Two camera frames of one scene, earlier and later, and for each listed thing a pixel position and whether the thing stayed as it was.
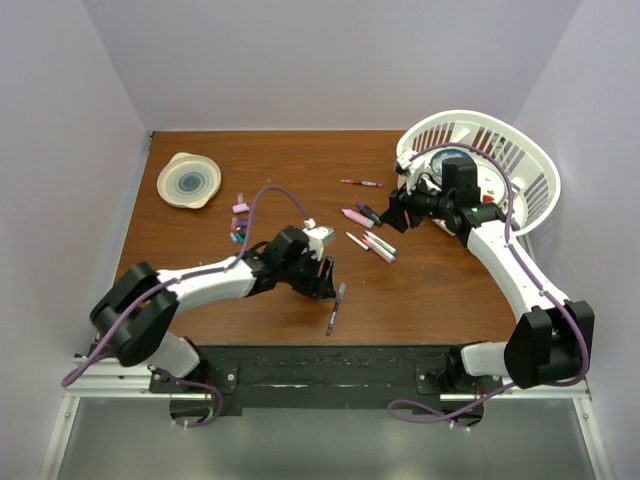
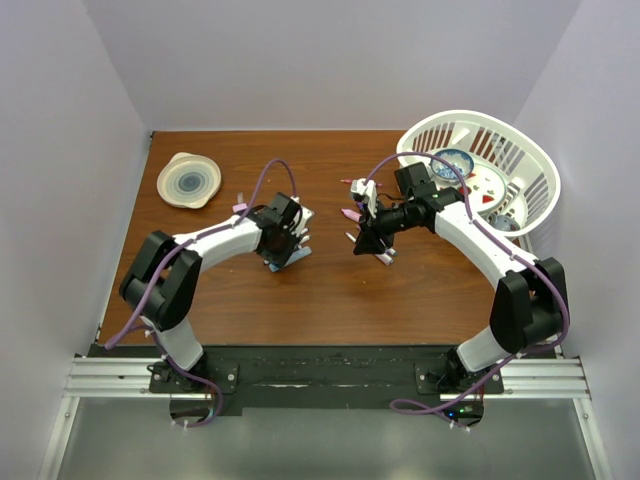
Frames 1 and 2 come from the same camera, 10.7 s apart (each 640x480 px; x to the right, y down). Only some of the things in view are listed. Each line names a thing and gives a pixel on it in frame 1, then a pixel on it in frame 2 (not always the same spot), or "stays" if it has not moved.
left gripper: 325,285 → 281,259
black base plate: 328,378 stays
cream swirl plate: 188,180 stays
